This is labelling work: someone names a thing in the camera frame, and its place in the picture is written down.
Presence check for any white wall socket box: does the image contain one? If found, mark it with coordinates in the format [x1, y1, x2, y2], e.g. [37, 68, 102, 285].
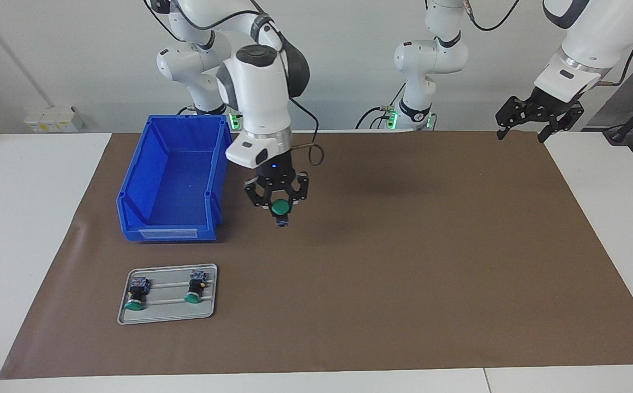
[25, 105, 85, 133]

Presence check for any green push button switch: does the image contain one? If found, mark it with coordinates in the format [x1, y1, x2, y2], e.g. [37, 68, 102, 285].
[184, 270, 208, 304]
[124, 277, 151, 311]
[270, 199, 291, 228]

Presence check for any blue plastic storage bin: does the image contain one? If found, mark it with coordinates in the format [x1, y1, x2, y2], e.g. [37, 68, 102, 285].
[116, 115, 234, 242]

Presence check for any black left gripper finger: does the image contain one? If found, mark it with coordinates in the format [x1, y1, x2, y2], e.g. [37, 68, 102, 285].
[538, 105, 586, 144]
[495, 97, 535, 141]

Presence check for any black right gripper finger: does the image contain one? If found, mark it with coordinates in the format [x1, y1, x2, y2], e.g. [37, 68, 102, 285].
[244, 176, 274, 211]
[289, 172, 310, 208]

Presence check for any brown table mat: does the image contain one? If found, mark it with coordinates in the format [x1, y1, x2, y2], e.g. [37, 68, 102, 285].
[0, 131, 633, 380]

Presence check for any grey metal tray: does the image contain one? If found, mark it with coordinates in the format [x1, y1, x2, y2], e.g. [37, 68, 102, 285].
[117, 264, 218, 326]

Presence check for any black base cable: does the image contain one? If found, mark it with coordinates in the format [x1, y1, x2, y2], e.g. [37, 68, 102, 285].
[356, 82, 407, 130]

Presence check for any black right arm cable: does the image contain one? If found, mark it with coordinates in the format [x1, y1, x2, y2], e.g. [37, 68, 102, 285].
[281, 33, 325, 166]

